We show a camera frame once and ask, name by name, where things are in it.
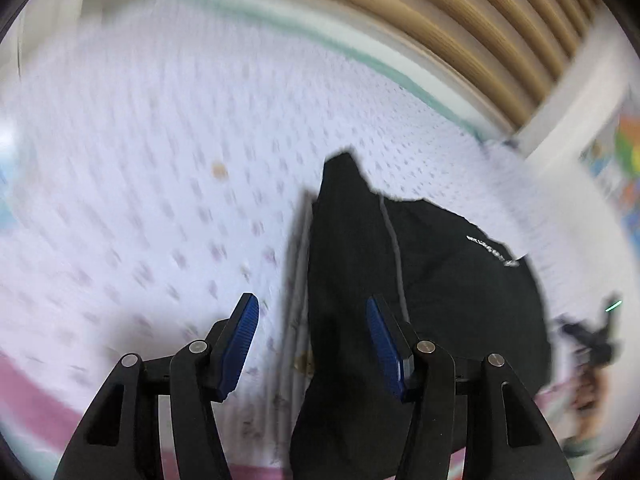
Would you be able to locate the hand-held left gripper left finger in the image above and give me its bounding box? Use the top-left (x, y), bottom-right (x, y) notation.
top-left (54, 292), bottom-right (261, 480)

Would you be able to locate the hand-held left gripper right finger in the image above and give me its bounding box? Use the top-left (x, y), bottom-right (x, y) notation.
top-left (365, 295), bottom-right (576, 480)

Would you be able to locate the black hooded jacket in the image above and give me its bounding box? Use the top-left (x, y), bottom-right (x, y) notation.
top-left (289, 146), bottom-right (554, 480)

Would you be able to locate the person's right hand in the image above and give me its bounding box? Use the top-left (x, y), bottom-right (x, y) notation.
top-left (568, 371), bottom-right (607, 445)

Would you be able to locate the wooden slatted headboard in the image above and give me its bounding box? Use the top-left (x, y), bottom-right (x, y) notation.
top-left (252, 0), bottom-right (607, 132)

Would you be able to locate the colourful wall poster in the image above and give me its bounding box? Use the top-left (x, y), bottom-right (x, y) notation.
top-left (580, 110), bottom-right (640, 217)

